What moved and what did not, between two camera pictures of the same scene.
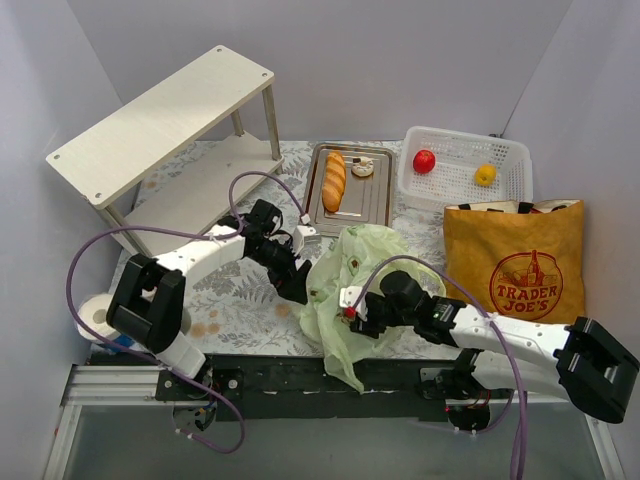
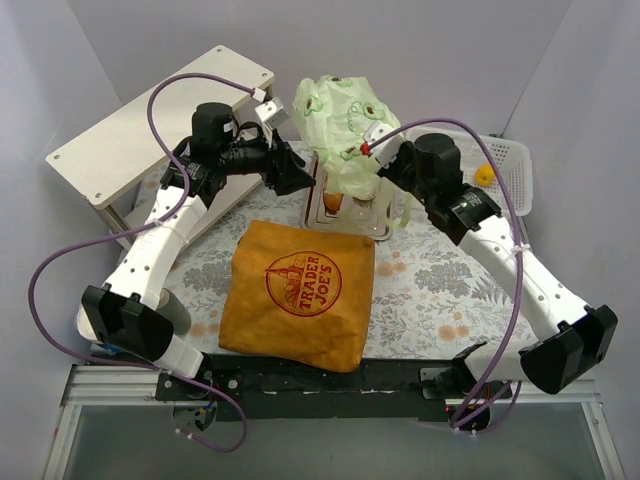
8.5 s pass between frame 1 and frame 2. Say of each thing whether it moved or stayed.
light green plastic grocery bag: moved
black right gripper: moved
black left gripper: moved
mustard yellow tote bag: moved
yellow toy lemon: stayed
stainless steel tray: stayed
